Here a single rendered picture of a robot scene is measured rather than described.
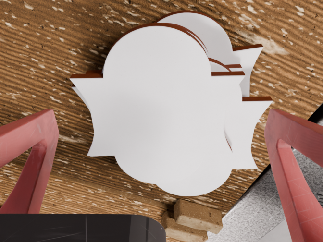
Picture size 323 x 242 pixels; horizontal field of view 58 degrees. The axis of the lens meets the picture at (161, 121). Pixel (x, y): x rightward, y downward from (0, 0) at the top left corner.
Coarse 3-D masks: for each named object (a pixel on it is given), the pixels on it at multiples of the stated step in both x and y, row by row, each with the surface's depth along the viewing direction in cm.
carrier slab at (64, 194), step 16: (0, 176) 33; (16, 176) 33; (64, 176) 34; (0, 192) 35; (48, 192) 35; (64, 192) 35; (80, 192) 35; (96, 192) 35; (112, 192) 35; (48, 208) 37; (64, 208) 37; (80, 208) 37; (96, 208) 37; (112, 208) 37; (128, 208) 37; (144, 208) 37; (160, 208) 37; (176, 240) 41
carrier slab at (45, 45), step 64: (0, 0) 22; (64, 0) 22; (128, 0) 22; (192, 0) 22; (256, 0) 22; (320, 0) 22; (0, 64) 25; (64, 64) 26; (256, 64) 26; (320, 64) 26; (64, 128) 29; (256, 128) 30; (128, 192) 35
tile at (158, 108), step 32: (128, 32) 19; (160, 32) 19; (128, 64) 20; (160, 64) 20; (192, 64) 20; (96, 96) 22; (128, 96) 22; (160, 96) 22; (192, 96) 22; (224, 96) 22; (96, 128) 23; (128, 128) 23; (160, 128) 23; (192, 128) 23; (128, 160) 25; (160, 160) 25; (192, 160) 25
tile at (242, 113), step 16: (240, 96) 23; (240, 112) 23; (256, 112) 23; (224, 128) 24; (240, 128) 24; (240, 144) 25; (208, 160) 26; (224, 160) 26; (240, 160) 26; (192, 176) 28; (208, 176) 28; (224, 176) 28; (176, 192) 29; (192, 192) 29; (208, 192) 29
